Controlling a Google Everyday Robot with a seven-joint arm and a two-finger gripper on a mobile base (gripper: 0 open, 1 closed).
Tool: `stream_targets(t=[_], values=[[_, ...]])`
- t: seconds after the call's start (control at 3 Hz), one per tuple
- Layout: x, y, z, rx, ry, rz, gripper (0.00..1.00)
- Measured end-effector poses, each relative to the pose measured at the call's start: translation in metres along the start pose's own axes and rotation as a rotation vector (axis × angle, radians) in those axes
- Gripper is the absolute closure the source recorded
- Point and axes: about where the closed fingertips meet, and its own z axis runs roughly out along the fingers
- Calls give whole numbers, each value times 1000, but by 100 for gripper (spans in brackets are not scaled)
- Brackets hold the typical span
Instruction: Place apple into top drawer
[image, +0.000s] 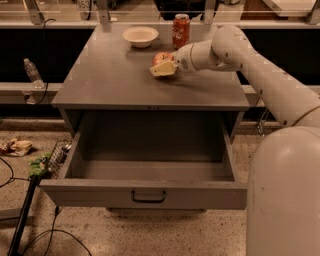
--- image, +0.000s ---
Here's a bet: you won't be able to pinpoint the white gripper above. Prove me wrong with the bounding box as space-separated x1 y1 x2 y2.
150 44 194 77

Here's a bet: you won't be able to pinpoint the red apple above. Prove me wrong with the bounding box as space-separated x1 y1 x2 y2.
152 52 174 66

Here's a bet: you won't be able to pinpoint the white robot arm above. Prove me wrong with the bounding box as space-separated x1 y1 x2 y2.
150 26 320 256

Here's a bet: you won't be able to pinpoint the open grey top drawer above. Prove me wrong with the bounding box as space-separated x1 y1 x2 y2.
41 111 247 210

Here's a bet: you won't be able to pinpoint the white bowl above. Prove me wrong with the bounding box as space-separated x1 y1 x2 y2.
122 26 159 48

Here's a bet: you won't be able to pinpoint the red cola can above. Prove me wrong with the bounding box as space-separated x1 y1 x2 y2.
172 13 190 49

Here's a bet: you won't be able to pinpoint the grey metal cabinet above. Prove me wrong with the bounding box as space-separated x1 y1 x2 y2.
51 23 251 144

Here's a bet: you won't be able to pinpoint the clear plastic water bottle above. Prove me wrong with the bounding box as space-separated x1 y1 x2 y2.
24 58 45 89

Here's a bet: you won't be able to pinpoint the green snack bag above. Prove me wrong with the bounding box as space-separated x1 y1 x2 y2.
29 153 51 177

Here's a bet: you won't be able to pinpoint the crumpled snack packets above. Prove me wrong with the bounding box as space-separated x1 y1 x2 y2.
0 138 32 157

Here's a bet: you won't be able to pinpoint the black pole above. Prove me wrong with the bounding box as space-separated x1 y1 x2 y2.
7 175 40 256

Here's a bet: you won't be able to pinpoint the metal clamp bracket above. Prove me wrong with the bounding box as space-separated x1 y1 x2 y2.
256 108 270 137

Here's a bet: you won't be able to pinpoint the black drawer handle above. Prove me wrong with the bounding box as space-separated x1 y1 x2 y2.
131 190 166 204

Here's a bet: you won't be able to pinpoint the wire mesh basket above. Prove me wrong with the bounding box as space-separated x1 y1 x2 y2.
45 140 72 179

